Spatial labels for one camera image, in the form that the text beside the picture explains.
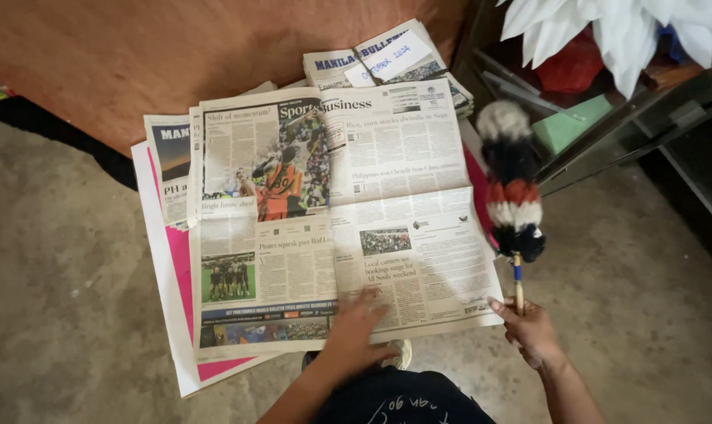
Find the open broadsheet newspaper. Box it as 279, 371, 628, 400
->
189, 78, 505, 363

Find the metal shelf with decorations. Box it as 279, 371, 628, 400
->
453, 0, 712, 239

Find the tied bundle of newspapers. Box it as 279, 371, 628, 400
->
302, 18, 475, 119

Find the person's dark printed shirt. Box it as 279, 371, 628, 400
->
315, 365, 498, 424

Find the person's right hand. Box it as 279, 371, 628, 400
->
488, 297, 564, 373

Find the striped feather duster wooden handle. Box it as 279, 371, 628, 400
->
475, 100, 547, 316

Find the white paper label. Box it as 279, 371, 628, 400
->
343, 29, 435, 89

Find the folded newspaper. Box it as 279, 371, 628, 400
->
143, 113, 193, 232

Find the pink and white board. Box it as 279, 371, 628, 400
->
130, 140, 501, 398

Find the person's left hand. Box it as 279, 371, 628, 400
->
323, 287, 402, 378

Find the person's white shoe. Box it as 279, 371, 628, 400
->
388, 339, 413, 372

